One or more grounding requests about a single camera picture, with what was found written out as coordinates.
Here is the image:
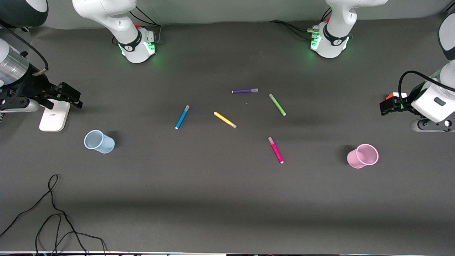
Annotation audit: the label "loose black table cable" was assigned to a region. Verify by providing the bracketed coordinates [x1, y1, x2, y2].
[0, 174, 108, 256]

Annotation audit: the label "white flat box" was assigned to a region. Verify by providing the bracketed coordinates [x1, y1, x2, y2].
[39, 99, 70, 132]

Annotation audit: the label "pink cup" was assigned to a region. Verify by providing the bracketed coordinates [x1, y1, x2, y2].
[347, 143, 379, 169]

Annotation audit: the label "yellow marker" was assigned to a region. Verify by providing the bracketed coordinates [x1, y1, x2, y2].
[213, 111, 237, 129]

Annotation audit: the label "rubik's cube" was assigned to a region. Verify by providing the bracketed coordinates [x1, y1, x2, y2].
[385, 92, 408, 109]

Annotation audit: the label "black left base cables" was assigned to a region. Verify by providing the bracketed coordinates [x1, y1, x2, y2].
[268, 7, 333, 40]

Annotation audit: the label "pink marker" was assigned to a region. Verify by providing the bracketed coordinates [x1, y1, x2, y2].
[268, 137, 284, 164]

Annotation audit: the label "translucent blue cup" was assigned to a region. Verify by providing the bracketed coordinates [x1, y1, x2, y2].
[84, 130, 116, 154]

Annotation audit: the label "blue marker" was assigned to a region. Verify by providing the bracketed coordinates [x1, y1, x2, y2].
[175, 105, 190, 130]

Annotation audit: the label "green marker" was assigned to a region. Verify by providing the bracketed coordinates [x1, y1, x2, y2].
[268, 93, 287, 117]

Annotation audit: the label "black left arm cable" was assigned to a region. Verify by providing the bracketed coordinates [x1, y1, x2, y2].
[398, 70, 455, 115]

